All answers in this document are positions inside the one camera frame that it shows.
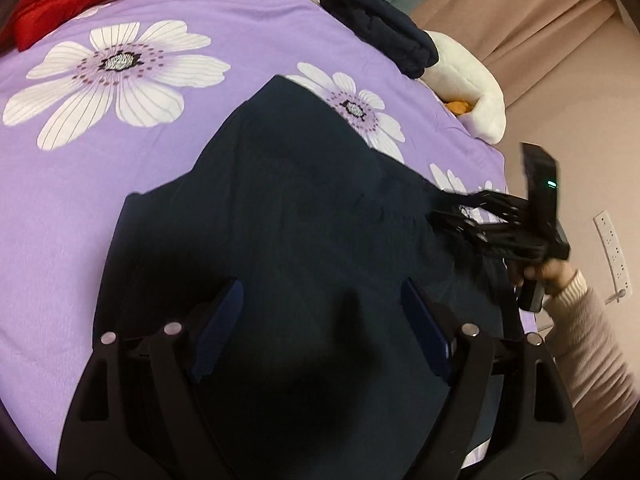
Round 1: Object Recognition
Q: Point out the dark navy zip sweater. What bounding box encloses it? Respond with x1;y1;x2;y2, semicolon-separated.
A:
94;77;514;479

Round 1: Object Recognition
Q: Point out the right forearm pink sleeve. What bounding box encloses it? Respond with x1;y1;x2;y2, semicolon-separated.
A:
544;271;639;466

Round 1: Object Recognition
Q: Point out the person's right hand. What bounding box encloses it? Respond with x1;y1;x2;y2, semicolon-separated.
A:
508;259;576;297

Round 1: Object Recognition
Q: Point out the white plush goose toy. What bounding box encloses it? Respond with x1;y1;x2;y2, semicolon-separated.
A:
420;30;506;145

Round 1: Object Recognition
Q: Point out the folded dark navy garment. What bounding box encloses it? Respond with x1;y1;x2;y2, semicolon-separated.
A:
319;0;439;79

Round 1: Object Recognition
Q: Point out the pink pleated curtain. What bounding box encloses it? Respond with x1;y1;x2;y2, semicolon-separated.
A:
408;0;617;104

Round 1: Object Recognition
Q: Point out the purple floral bed sheet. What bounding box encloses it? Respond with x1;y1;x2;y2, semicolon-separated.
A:
1;0;506;479

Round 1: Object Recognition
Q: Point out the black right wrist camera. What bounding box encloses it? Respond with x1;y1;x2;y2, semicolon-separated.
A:
521;143;559;240

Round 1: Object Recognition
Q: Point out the white wall power strip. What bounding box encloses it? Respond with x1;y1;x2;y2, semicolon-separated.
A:
593;210;632;304

